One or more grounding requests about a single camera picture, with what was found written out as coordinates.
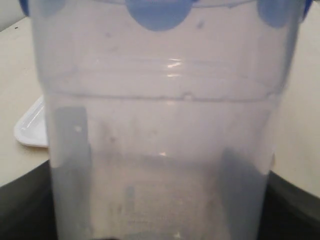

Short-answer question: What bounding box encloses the tall clear plastic container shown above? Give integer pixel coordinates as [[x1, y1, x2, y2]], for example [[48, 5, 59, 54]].
[[20, 0, 311, 240]]

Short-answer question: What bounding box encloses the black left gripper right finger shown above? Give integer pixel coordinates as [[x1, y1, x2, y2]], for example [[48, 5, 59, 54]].
[[259, 172, 320, 240]]

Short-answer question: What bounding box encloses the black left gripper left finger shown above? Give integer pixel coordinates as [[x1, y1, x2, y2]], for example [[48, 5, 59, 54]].
[[0, 161, 57, 240]]

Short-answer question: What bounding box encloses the white rectangular plastic tray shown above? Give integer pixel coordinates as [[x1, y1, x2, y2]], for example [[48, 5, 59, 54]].
[[13, 96, 49, 148]]

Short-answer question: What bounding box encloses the blue plastic lid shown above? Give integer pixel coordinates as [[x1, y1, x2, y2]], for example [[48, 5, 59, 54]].
[[18, 0, 311, 32]]

